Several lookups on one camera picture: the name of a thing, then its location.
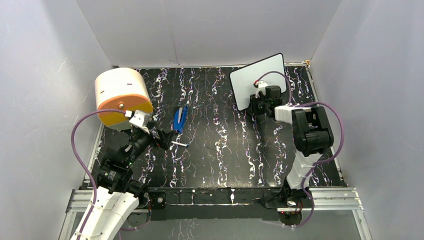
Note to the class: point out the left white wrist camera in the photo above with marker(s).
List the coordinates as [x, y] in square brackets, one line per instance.
[138, 119]

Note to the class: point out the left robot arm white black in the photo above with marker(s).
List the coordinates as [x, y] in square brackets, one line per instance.
[115, 193]

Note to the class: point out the blue stapler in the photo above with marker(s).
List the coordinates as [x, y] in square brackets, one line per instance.
[179, 118]

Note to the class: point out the white whiteboard marker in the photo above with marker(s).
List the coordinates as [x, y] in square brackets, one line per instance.
[180, 144]

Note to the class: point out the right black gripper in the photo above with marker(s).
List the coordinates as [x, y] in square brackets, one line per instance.
[253, 102]

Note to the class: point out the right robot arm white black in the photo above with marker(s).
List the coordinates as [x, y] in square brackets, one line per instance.
[312, 135]

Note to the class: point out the small black-framed whiteboard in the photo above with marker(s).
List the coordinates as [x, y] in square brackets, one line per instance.
[270, 70]

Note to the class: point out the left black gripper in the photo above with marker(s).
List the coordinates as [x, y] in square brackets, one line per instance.
[165, 139]

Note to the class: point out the cream orange cylindrical drum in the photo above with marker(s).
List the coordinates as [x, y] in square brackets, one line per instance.
[120, 89]

